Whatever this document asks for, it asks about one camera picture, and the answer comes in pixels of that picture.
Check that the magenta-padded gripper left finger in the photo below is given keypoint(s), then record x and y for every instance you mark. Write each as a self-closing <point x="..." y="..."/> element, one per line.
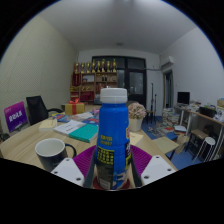
<point x="68" y="171"/>

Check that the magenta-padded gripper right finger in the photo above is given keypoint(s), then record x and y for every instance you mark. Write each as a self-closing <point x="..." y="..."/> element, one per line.
<point x="156" y="170"/>

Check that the blue drink bottle white cap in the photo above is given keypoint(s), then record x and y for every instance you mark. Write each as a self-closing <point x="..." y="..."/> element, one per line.
<point x="111" y="126"/>

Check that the black mug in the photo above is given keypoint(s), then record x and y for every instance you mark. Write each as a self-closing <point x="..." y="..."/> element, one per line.
<point x="50" y="155"/>

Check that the pale yellow notebook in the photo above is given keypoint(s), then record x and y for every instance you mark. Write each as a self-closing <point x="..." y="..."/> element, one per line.
<point x="136" y="138"/>

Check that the brown paper bag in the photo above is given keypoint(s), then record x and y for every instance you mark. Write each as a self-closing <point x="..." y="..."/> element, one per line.
<point x="182" y="141"/>

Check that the teal book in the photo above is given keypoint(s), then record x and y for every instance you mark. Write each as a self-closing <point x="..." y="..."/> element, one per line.
<point x="83" y="132"/>

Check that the white book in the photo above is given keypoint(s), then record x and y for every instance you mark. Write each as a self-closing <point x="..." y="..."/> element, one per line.
<point x="68" y="127"/>

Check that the small yellow notepad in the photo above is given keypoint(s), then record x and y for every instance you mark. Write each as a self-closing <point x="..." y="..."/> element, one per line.
<point x="48" y="124"/>

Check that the pile of books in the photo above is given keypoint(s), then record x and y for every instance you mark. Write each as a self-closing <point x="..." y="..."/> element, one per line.
<point x="168" y="119"/>

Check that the white flower pot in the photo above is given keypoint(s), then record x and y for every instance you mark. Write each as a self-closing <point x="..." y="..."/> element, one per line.
<point x="136" y="120"/>

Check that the dark wooden stool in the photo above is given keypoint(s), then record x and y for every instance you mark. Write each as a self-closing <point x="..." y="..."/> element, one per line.
<point x="198" y="133"/>

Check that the yellow gift box red ribbon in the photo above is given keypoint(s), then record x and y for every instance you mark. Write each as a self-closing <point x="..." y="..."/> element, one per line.
<point x="74" y="108"/>

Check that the black tripod stand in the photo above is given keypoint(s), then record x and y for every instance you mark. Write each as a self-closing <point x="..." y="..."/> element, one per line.
<point x="152" y="100"/>

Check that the black office chair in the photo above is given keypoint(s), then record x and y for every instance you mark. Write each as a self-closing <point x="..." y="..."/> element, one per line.
<point x="36" y="109"/>

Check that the black computer monitor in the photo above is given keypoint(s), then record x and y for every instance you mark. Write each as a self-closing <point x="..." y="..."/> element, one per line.
<point x="183" y="98"/>

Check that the purple sign board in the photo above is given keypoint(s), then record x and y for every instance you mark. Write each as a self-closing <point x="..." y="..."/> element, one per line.
<point x="15" y="116"/>

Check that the black box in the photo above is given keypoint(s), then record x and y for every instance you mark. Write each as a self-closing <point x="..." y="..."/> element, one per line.
<point x="207" y="112"/>

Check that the dark glass door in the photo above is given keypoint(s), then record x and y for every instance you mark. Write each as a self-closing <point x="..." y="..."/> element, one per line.
<point x="136" y="83"/>

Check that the wooden shelf unit with trophies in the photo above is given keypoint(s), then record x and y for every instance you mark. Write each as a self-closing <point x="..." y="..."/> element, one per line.
<point x="88" y="83"/>

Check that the long wooden wall desk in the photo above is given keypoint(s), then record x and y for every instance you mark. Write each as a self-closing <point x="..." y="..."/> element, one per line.
<point x="206" y="117"/>

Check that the white wall air conditioner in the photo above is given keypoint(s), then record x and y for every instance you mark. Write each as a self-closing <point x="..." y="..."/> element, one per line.
<point x="167" y="62"/>

